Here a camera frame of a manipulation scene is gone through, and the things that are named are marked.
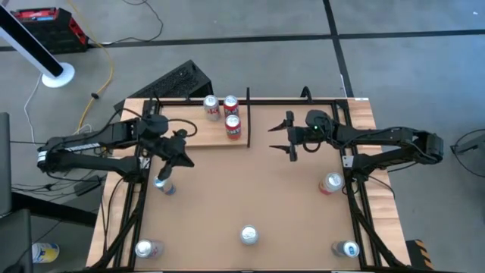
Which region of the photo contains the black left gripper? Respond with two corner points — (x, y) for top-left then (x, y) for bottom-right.
(152, 135), (196, 182)

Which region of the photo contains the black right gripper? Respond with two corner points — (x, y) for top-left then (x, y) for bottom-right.
(268, 110), (316, 163)

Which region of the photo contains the blue silver Red Bull can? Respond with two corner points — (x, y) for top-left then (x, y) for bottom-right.
(331, 240), (361, 259)
(152, 175), (177, 196)

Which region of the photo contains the red Fanta can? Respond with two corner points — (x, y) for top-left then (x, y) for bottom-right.
(224, 114), (243, 141)
(223, 95), (240, 117)

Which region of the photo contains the pink Spindrift sparkling water can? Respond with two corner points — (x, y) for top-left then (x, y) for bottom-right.
(239, 224), (261, 246)
(318, 171), (346, 196)

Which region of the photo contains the silver Diet Coke can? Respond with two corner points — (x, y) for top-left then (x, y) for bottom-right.
(134, 238), (165, 260)
(203, 94), (222, 122)

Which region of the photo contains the black-framed wooden shelf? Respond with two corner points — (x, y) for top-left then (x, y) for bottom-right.
(155, 86), (252, 149)

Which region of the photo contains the white-based pole stand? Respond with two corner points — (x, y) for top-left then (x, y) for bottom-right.
(0, 3), (76, 89)

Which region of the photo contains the yellow can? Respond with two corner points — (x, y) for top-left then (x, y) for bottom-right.
(31, 242), (61, 264)

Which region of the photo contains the dark grey cabinet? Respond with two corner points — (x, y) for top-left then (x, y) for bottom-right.
(0, 111), (34, 273)

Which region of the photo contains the black yellow striped block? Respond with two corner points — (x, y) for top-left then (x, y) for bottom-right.
(405, 238), (433, 271)

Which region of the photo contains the red black toolbox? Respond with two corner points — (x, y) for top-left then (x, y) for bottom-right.
(10, 7), (90, 55)

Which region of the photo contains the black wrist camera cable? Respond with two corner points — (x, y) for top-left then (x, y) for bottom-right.
(166, 118), (199, 138)

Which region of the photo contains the yellow floor cable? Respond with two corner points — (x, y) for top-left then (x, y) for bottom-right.
(66, 0), (114, 133)

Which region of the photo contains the black floor cable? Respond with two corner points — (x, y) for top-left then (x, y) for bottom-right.
(100, 0), (164, 46)

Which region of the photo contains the white floor cable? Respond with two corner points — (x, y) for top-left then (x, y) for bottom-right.
(23, 74), (43, 147)

